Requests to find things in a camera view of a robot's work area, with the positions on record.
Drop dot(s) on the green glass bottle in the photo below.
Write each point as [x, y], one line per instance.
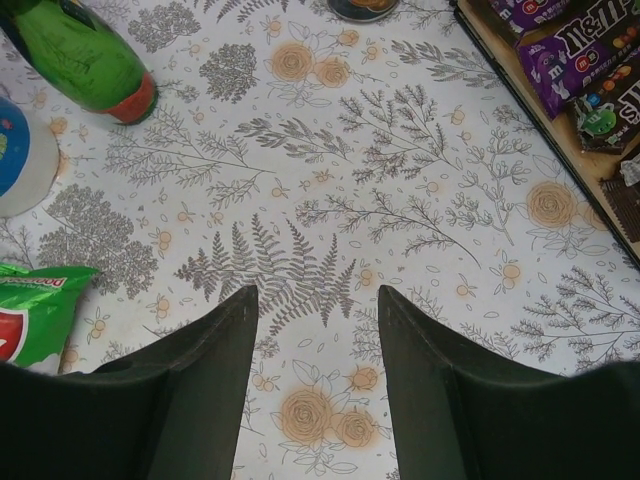
[81, 56]

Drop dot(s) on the dark tin can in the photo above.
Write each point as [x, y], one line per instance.
[362, 11]

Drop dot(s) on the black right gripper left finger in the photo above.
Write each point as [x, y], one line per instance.
[171, 410]

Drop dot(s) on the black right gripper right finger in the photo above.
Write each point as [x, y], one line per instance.
[460, 411]

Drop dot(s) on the purple m&m bag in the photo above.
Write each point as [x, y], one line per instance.
[523, 16]
[560, 65]
[607, 112]
[622, 194]

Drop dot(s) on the green Chuba chips bag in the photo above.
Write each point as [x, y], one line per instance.
[37, 313]

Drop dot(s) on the purple M&M bag front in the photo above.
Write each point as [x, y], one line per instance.
[523, 16]

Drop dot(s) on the black wire wooden shelf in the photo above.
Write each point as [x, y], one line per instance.
[587, 169]

